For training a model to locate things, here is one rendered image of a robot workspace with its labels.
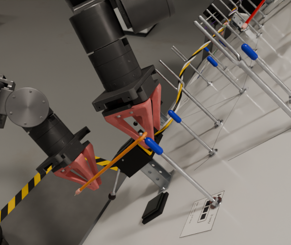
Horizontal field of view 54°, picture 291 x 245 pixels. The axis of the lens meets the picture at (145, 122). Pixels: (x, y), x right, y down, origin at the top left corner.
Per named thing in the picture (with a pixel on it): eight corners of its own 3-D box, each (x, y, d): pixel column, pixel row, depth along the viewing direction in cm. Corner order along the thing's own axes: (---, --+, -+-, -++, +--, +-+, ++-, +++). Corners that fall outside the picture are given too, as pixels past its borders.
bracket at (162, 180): (165, 177, 48) (144, 157, 48) (175, 169, 47) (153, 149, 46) (158, 195, 44) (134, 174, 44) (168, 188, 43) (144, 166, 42)
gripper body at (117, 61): (159, 75, 43) (138, 28, 40) (139, 102, 34) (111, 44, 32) (123, 88, 46) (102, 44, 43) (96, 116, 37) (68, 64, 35)
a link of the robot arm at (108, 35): (68, 12, 38) (60, 10, 33) (114, -11, 38) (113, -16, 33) (92, 59, 41) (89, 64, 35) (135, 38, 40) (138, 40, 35)
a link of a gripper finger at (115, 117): (178, 126, 44) (153, 71, 41) (167, 151, 38) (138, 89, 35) (140, 135, 47) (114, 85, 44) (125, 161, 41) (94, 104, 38)
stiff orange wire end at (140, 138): (77, 193, 39) (75, 190, 39) (150, 132, 28) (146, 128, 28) (72, 200, 38) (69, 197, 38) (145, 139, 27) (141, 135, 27)
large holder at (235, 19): (272, 0, 95) (243, -31, 94) (241, 35, 92) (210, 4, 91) (260, 9, 102) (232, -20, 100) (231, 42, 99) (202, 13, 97)
